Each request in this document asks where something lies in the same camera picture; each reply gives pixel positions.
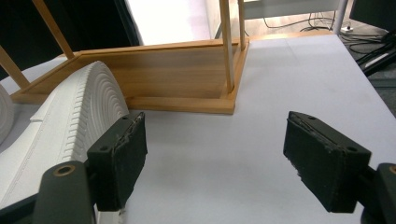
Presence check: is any black monitor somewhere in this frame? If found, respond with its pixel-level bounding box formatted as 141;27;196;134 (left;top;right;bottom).
348;0;396;33

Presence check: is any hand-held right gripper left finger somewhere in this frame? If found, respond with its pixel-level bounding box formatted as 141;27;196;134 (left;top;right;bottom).
87;111;149;213

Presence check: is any white metal table frame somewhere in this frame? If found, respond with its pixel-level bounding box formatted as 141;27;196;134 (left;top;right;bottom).
243;0;349;35

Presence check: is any black cable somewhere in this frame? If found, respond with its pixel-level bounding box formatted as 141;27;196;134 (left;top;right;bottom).
338;31;390;55
262;11;338;33

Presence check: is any black curtain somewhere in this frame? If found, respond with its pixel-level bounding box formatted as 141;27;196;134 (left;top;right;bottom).
0;0;144;80

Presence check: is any white panel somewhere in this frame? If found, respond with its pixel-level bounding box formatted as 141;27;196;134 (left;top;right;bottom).
125;0;213;47

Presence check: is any white sneaker shoe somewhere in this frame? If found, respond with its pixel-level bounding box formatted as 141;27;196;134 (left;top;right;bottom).
0;60;130;224

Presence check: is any wooden shoe rack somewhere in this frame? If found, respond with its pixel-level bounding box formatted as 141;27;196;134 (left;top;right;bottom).
0;0;251;116

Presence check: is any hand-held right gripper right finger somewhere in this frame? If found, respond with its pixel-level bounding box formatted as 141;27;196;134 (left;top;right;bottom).
282;110;373;214

